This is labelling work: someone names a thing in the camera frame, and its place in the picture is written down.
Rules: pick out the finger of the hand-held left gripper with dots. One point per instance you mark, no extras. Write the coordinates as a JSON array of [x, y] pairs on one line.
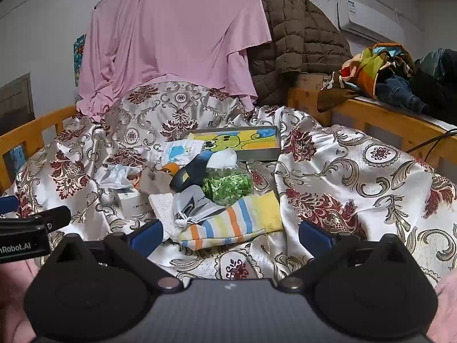
[[8, 204], [35, 216]]

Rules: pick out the cardboard box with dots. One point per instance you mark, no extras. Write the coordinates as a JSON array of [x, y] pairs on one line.
[[310, 80]]

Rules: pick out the pink bed sheet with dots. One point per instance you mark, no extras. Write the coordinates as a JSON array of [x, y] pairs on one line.
[[171, 35]]

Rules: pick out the brown quilted jacket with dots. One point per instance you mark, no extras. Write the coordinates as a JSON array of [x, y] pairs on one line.
[[303, 39]]

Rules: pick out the light grey sock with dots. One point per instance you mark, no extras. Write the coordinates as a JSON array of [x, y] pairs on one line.
[[200, 203]]

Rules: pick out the grey framed wall panel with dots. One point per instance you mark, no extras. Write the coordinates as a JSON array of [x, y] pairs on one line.
[[14, 96]]

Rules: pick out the pink fleece clothing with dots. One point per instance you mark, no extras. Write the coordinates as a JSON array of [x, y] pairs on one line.
[[12, 293], [448, 300]]

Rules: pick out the pastel striped sock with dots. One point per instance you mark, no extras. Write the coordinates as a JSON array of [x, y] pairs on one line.
[[232, 221]]

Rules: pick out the wooden bed frame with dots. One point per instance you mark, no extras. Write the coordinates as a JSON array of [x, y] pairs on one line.
[[375, 118]]

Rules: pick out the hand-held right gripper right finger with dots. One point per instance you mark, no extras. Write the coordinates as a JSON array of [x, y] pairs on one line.
[[314, 237]]

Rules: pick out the dark jacket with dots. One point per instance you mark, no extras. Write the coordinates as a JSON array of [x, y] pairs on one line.
[[439, 78]]

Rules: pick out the navy blue sock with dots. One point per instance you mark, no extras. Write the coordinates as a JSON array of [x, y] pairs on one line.
[[189, 177]]

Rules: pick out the floral satin blanket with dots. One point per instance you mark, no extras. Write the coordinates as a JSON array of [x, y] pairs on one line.
[[357, 171]]

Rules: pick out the white foam sheet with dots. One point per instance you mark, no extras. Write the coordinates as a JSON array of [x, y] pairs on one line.
[[160, 207]]

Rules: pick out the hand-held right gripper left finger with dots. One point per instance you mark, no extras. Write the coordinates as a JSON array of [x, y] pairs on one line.
[[146, 236]]

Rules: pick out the blue jeans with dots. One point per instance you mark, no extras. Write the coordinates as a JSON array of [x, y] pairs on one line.
[[396, 89]]

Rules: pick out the brown grey sock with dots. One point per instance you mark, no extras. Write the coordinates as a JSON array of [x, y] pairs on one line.
[[153, 182]]

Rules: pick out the white cartoon print cloth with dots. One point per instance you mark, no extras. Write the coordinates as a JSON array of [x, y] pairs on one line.
[[178, 153]]

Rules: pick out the bag of green plastic leaves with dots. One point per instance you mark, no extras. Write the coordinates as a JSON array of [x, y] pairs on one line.
[[228, 185]]

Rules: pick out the white teal wipes packet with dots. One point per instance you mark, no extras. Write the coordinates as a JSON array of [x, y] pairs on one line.
[[114, 177]]

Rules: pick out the white and orange carton box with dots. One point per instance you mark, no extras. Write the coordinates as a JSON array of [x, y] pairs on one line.
[[130, 200]]

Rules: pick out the wooden bed guard rail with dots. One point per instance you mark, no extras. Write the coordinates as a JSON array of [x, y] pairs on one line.
[[35, 128]]

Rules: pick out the cartoon printed metal box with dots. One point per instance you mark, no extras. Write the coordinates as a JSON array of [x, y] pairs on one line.
[[232, 143]]

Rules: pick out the teal patterned wall poster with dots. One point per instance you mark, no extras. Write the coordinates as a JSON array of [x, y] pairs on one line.
[[79, 57]]

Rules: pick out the white air conditioner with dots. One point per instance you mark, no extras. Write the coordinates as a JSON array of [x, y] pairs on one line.
[[367, 18]]

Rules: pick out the colourful patchwork cloth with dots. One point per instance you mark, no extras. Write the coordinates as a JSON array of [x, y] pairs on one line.
[[371, 64]]

